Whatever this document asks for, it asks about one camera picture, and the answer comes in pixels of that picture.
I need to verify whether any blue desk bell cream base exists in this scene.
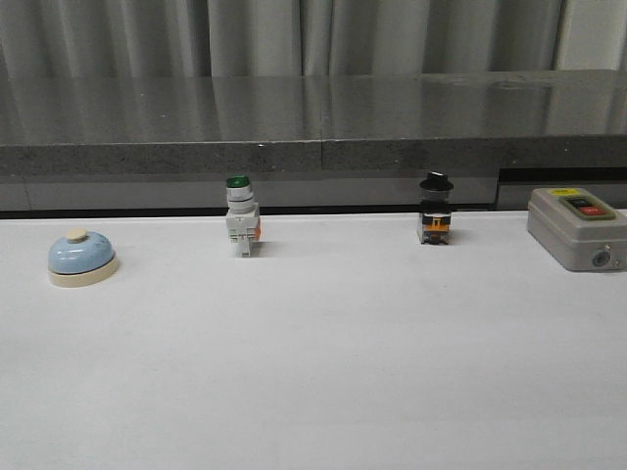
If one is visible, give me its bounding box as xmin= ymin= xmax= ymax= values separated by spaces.
xmin=48 ymin=228 xmax=120 ymax=288

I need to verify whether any black rotary selector switch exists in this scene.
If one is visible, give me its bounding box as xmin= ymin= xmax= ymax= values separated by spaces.
xmin=417 ymin=171 xmax=454 ymax=245

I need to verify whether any grey pleated curtain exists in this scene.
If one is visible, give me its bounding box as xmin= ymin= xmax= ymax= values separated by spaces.
xmin=1 ymin=1 xmax=626 ymax=78

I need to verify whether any green pushbutton switch white body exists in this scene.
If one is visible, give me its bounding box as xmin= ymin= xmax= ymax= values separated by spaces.
xmin=225 ymin=174 xmax=261 ymax=257

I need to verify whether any grey push-button control box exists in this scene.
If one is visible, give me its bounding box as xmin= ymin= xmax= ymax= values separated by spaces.
xmin=527 ymin=187 xmax=626 ymax=272

